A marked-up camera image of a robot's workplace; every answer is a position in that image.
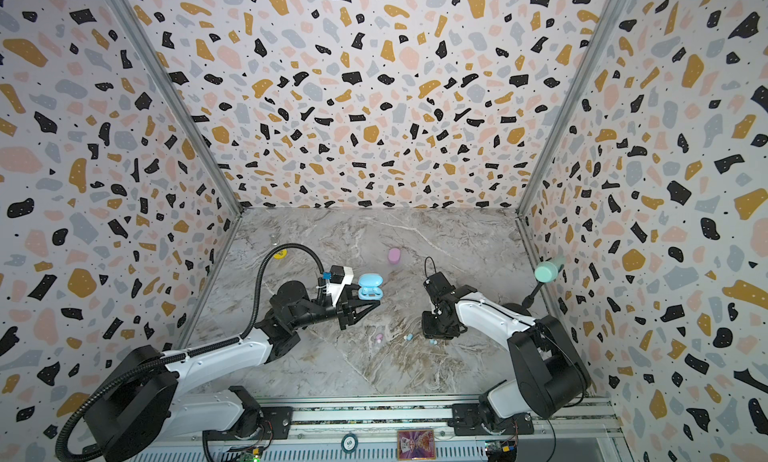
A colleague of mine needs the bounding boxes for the pink square tag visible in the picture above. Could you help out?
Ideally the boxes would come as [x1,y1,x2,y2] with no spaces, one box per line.
[397,429,437,461]

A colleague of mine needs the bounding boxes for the blue charging case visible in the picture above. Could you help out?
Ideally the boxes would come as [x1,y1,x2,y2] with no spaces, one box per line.
[358,273,383,301]

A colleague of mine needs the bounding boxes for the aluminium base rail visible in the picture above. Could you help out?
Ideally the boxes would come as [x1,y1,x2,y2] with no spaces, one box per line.
[133,395,633,461]

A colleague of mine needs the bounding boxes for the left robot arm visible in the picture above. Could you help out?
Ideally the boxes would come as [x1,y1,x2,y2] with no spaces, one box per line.
[84,274,383,461]

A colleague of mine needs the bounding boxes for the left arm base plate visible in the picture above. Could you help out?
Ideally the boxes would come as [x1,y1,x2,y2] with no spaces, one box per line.
[208,406,294,445]

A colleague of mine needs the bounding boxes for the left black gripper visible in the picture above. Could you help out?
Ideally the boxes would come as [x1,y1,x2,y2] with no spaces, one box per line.
[292,283,381,332]

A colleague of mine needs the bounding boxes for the left black corrugated cable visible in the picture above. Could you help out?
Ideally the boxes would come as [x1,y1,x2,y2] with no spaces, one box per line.
[55,243,328,462]

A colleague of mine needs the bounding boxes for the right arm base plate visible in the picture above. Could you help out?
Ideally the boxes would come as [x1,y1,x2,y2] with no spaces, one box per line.
[447,402,534,437]

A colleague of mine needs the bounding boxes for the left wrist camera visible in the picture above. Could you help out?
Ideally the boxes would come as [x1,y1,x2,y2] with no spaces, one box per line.
[320,265,354,307]

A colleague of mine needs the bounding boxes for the round white badge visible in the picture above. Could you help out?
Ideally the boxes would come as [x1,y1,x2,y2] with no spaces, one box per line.
[341,433,358,454]

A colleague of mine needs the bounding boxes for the pink charging case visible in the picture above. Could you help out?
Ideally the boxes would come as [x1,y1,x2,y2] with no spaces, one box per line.
[387,248,401,265]

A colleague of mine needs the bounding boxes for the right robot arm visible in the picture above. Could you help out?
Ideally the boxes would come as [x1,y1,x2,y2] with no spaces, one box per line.
[422,273,591,430]

